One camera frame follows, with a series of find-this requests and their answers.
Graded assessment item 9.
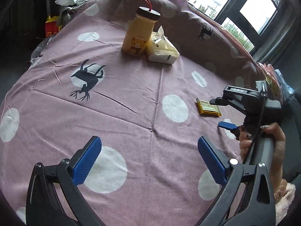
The white tissue pack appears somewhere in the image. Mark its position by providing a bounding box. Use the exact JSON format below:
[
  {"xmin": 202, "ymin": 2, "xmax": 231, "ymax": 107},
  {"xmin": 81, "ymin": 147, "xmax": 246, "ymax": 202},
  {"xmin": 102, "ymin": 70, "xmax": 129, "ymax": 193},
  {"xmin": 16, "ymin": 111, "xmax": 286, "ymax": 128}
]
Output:
[{"xmin": 146, "ymin": 26, "xmax": 180, "ymax": 65}]

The pink polka dot cloth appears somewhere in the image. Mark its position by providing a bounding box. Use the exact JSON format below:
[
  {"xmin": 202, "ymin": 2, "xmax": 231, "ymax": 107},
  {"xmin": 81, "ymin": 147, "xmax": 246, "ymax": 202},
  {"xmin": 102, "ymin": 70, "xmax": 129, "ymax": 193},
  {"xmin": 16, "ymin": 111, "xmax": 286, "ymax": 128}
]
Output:
[{"xmin": 1, "ymin": 0, "xmax": 261, "ymax": 225}]

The gold snack bar wrapper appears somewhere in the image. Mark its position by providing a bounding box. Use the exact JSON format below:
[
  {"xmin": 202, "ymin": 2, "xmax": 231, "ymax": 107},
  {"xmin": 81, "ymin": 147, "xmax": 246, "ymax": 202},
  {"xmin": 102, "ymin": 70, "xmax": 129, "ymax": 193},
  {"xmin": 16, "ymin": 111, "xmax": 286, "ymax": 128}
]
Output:
[{"xmin": 196, "ymin": 98, "xmax": 221, "ymax": 117}]

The yellow bear bottle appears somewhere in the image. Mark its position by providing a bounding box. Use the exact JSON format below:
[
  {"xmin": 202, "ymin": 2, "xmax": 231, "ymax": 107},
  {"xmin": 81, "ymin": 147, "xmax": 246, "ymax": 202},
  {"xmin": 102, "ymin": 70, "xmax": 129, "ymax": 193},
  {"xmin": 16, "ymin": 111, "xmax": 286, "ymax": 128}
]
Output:
[{"xmin": 121, "ymin": 7, "xmax": 161, "ymax": 56}]

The folded clothes pile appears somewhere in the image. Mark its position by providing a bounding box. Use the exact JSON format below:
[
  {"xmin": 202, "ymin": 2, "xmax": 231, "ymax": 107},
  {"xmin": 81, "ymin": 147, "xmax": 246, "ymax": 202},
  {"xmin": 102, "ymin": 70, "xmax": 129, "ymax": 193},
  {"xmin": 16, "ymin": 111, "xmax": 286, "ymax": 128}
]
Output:
[{"xmin": 257, "ymin": 62, "xmax": 294, "ymax": 104}]

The crumpled silver bag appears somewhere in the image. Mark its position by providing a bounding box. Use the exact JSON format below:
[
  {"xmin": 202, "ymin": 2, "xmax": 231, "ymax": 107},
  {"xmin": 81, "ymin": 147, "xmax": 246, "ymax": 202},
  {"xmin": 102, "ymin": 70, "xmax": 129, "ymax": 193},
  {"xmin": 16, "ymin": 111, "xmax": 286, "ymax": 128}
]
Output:
[{"xmin": 55, "ymin": 0, "xmax": 97, "ymax": 14}]

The window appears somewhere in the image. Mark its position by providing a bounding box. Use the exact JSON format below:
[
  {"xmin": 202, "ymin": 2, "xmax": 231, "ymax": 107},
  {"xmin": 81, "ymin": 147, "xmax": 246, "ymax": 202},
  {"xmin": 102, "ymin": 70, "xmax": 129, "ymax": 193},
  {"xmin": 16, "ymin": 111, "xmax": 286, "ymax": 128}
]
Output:
[{"xmin": 186, "ymin": 0, "xmax": 282, "ymax": 55}]

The person right hand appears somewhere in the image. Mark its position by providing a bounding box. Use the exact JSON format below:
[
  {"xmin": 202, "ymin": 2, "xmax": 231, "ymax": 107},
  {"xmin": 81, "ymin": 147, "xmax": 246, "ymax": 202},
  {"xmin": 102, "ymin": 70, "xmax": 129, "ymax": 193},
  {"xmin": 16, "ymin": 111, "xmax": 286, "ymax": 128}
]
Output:
[{"xmin": 239, "ymin": 122, "xmax": 286, "ymax": 192}]

